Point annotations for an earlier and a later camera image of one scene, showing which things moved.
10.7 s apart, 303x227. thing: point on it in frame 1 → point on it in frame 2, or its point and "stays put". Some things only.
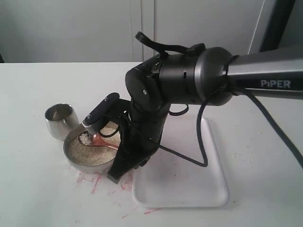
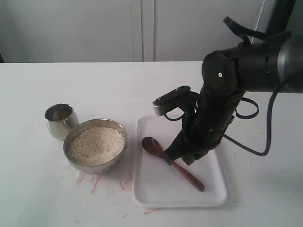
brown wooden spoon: x=95 y=139 → x=152 y=145
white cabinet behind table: x=62 y=31 stays put
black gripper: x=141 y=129 → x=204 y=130
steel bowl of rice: x=93 y=159 stays put
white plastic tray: x=166 y=180 stays put
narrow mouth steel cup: x=60 y=118 stays put
